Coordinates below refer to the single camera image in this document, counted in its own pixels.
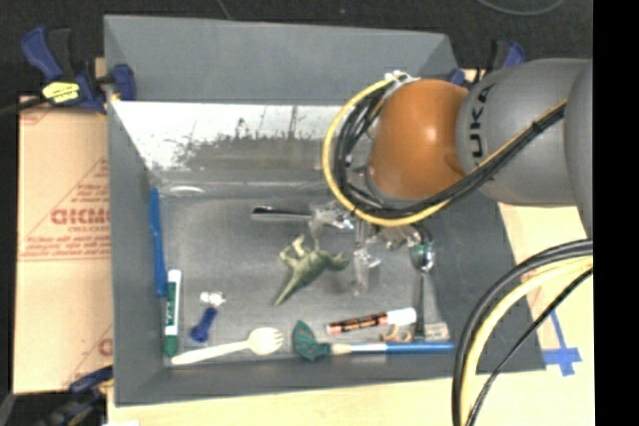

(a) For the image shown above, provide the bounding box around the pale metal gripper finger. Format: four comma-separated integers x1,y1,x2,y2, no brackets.
351,233,374,297
307,202,355,249

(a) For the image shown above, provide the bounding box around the metal spoon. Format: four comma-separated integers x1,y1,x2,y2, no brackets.
408,237,436,341

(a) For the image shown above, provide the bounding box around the silver and black pen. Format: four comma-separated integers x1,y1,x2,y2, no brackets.
250,206,314,222

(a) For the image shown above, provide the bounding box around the green toy dinosaur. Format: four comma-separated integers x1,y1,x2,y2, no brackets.
272,233,351,308

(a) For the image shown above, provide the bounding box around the orange and black marker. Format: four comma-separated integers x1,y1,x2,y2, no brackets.
324,306,418,337

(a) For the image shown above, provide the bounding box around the grey metal bin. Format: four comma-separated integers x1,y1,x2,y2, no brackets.
103,14,546,405

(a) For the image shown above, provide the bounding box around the teal patterned fan-shaped piece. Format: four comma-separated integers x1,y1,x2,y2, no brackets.
291,319,331,362

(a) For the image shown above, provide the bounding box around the small grey packet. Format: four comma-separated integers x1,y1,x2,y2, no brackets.
423,322,451,342

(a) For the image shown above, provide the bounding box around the cream plastic spork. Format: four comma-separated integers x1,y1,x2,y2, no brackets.
170,326,287,367

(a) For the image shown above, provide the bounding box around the small blue and white toy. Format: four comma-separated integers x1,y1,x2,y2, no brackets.
190,290,227,343

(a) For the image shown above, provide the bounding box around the blue flat stick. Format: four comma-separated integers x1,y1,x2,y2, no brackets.
148,187,169,299

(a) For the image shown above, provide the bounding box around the green and white marker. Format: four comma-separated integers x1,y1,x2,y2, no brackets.
163,268,183,358

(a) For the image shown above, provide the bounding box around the brown cardboard board, red print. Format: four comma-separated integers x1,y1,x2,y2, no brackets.
12,59,114,395

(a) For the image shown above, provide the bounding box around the brown ring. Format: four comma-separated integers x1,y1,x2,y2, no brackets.
380,324,415,344

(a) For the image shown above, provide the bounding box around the blue-handled brush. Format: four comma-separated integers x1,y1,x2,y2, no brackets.
328,340,456,357

